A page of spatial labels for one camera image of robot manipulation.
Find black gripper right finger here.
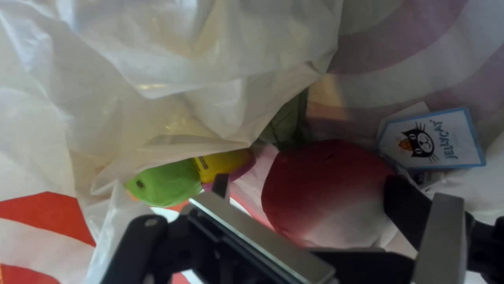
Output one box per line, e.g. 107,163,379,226
412,193,468,284

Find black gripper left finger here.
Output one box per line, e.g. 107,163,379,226
190,192,335,284

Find green toy pepper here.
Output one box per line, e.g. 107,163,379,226
126,159,201,206

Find red white plastic bag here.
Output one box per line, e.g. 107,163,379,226
0,0,504,284

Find yellow toy piece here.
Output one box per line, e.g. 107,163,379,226
194,149,255,182

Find blue white paper tag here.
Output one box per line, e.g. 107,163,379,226
376,107,486,170

